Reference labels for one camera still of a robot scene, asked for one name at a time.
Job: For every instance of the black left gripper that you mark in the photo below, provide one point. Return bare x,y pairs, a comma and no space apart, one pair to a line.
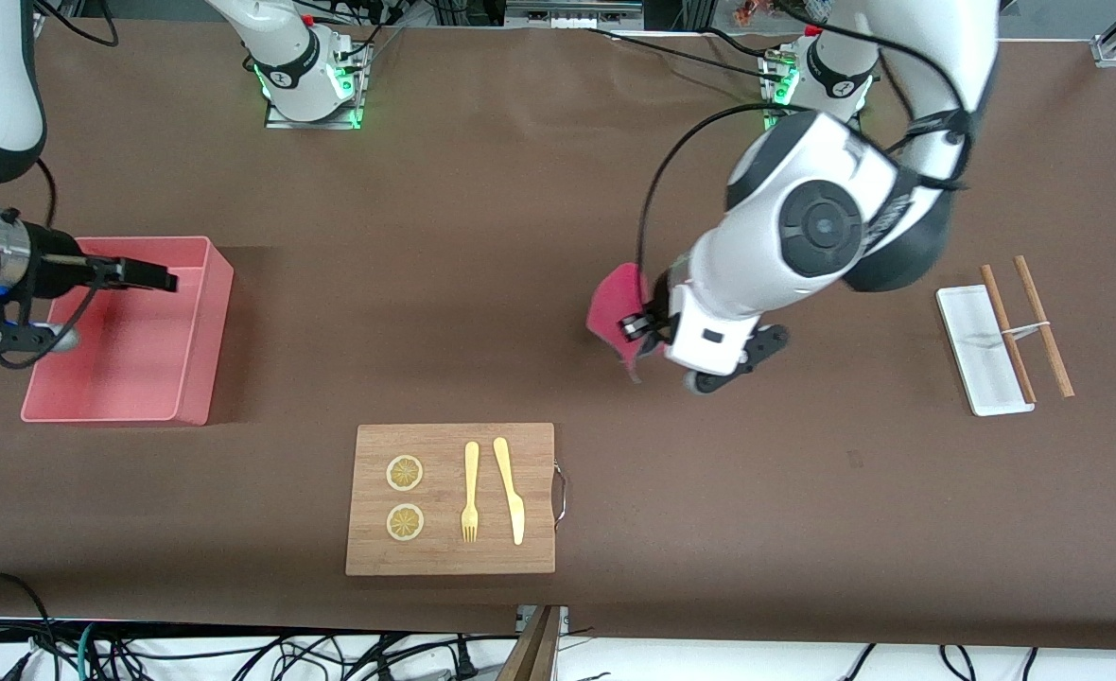
658,295

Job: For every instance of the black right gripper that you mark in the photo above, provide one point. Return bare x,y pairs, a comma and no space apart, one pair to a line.
50,266

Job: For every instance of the red cloth with grey backing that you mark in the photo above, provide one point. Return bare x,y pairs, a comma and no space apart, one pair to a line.
610,312

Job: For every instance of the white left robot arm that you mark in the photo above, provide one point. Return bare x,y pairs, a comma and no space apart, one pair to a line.
804,227

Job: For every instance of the pink plastic bin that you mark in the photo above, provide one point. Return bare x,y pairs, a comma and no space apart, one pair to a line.
142,378

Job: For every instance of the yellow knife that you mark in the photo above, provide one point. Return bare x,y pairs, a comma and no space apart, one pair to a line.
511,492

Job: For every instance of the yellow fork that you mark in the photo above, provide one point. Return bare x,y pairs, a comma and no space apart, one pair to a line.
471,473

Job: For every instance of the lemon slice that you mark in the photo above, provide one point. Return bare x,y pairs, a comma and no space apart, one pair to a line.
405,522
404,473

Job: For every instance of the wooden cutting board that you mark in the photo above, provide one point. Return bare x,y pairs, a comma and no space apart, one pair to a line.
444,558

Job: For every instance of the white rectangular tray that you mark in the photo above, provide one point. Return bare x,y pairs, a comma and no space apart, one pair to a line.
974,331

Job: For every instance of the grey equipment box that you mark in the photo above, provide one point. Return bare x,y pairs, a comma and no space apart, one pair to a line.
572,14

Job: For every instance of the wooden plank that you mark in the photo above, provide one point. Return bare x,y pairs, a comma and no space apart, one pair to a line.
534,657

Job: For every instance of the wooden stick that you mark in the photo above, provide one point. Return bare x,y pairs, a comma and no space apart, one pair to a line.
996,298
1035,303

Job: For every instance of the white elastic band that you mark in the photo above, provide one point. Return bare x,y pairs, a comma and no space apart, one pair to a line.
1026,329

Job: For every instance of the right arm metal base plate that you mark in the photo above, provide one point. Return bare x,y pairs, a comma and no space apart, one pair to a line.
312,124

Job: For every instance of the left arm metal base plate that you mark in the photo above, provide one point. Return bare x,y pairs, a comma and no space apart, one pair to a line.
770,112

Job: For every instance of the small metal bracket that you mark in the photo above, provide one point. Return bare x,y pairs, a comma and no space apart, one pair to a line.
564,619

